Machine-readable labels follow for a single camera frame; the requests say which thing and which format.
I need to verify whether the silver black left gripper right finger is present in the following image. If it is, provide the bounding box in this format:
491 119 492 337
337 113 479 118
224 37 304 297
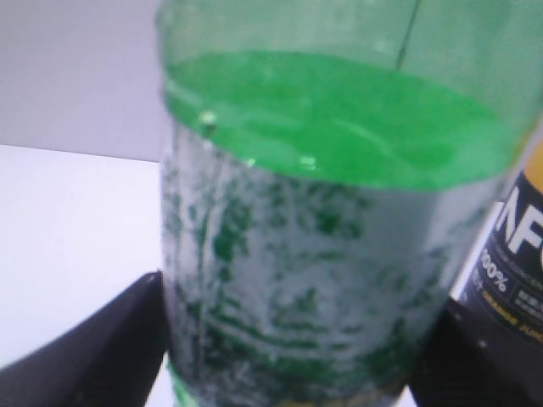
408 299 542 406

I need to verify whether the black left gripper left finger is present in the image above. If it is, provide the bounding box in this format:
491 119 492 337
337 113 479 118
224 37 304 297
1 271 167 406

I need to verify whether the green sprite bottle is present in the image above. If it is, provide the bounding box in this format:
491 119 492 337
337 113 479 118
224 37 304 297
156 1 542 406

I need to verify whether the orange juice bottle white cap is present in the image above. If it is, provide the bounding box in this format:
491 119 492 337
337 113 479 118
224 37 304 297
452 127 542 348

